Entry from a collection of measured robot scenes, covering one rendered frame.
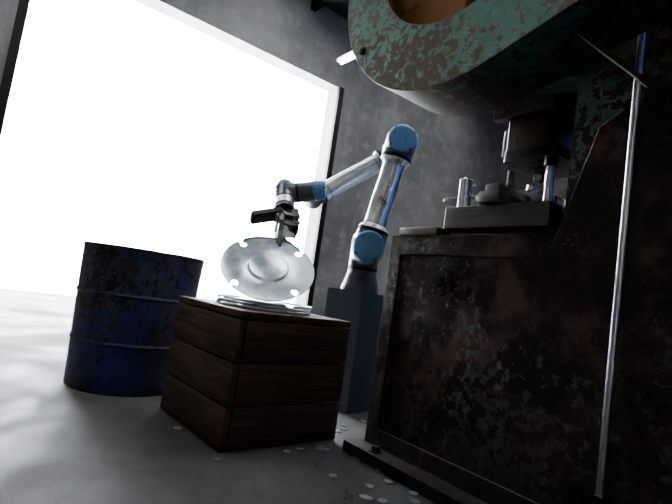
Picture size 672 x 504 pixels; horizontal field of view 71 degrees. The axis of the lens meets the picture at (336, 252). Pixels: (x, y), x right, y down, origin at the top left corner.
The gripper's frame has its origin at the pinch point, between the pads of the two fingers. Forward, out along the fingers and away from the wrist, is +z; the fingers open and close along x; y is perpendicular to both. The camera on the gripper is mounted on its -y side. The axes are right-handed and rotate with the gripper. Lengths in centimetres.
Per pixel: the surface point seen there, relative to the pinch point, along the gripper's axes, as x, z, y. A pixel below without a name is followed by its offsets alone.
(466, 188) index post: -43, 14, 44
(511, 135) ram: -55, 1, 56
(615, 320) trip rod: -52, 68, 53
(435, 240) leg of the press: -32, 26, 36
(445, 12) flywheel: -79, -6, 26
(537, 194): -49, 20, 60
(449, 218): -36, 20, 40
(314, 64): 119, -527, 67
